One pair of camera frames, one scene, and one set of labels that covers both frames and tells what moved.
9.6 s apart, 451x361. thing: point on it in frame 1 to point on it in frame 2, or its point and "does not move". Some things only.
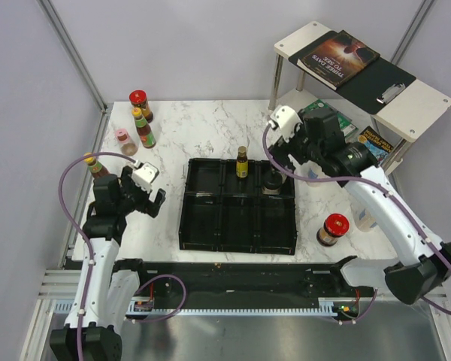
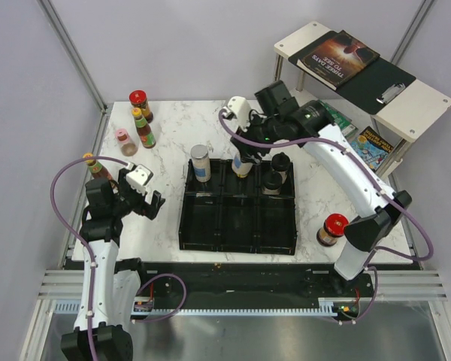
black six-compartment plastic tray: [222, 212] does not move
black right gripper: [282, 149] to [243, 148]
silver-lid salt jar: [314, 171] to [201, 162]
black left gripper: [147, 207] does not move
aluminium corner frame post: [55, 21] does not move
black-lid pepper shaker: [273, 181] does not move
